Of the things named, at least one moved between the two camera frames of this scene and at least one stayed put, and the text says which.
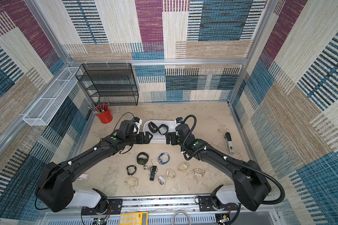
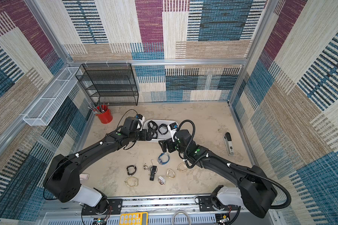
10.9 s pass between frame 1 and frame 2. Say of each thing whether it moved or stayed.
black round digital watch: moved
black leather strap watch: stayed
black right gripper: moved
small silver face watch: stayed
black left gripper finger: stayed
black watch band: stayed
